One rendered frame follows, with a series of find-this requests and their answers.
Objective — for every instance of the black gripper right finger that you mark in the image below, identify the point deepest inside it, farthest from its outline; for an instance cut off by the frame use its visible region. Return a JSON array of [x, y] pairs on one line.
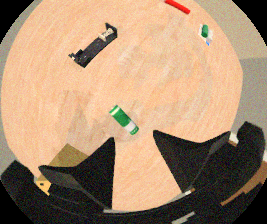
[[185, 159]]

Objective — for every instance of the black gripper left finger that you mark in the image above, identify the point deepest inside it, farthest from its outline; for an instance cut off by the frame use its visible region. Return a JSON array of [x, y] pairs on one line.
[[93, 176]]

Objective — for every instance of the green and white battery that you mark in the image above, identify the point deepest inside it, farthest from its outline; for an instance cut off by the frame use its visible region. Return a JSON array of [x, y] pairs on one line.
[[123, 119]]

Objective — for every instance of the red-handled screwdriver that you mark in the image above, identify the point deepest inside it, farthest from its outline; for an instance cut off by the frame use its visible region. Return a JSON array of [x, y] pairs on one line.
[[174, 4]]

